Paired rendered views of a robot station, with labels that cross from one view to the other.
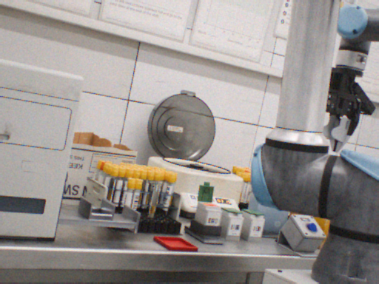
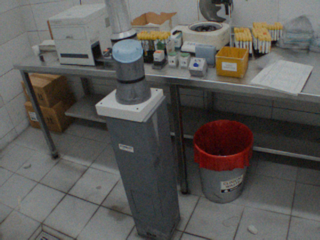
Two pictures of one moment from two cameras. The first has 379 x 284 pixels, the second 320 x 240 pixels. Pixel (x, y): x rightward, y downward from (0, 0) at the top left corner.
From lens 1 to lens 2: 1.53 m
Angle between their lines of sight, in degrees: 65
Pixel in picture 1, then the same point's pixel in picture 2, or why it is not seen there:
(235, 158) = (267, 16)
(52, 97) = (78, 24)
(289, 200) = not seen: hidden behind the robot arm
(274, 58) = not seen: outside the picture
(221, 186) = (202, 38)
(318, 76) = (109, 11)
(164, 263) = not seen: hidden behind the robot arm
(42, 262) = (87, 73)
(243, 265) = (157, 79)
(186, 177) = (185, 34)
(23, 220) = (84, 60)
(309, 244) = (195, 72)
